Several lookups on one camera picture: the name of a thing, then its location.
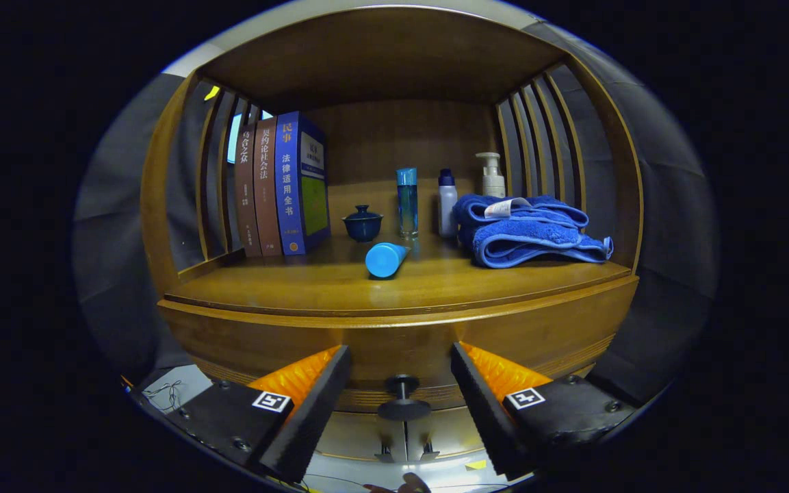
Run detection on white bottle with blue cap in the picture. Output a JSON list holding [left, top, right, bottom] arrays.
[[437, 168, 458, 238]]

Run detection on blue cosmetic tube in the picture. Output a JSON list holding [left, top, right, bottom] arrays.
[[365, 242, 411, 279]]

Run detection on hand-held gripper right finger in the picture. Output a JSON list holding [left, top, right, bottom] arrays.
[[450, 341, 638, 480]]

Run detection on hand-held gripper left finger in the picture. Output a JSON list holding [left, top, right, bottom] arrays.
[[172, 344, 352, 484]]

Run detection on wooden cabinet door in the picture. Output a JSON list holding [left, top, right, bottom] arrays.
[[315, 411, 406, 463], [404, 407, 497, 466]]

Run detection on tangle of thin cables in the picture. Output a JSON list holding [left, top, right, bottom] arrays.
[[144, 380, 186, 412]]

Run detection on white pump bottle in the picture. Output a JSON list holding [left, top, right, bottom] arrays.
[[474, 152, 506, 199]]

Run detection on blue lidded teacup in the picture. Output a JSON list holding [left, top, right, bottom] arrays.
[[342, 205, 385, 243]]

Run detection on blue book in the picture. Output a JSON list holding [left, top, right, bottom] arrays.
[[274, 111, 331, 256]]

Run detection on dark brown book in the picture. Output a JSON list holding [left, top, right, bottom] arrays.
[[233, 122, 263, 258]]

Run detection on blue folded towel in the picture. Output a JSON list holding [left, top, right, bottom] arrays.
[[452, 194, 615, 269]]

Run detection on reddish brown book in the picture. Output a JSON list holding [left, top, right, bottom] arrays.
[[253, 116, 284, 257]]

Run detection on teal glass bottle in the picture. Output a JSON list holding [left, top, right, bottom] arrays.
[[396, 168, 419, 239]]

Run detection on wooden drawer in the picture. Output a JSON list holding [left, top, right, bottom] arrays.
[[157, 274, 640, 421]]

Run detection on wooden countertop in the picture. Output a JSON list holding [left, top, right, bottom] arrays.
[[164, 229, 634, 317]]

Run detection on wooden cabinet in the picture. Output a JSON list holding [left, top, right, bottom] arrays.
[[140, 5, 645, 473]]

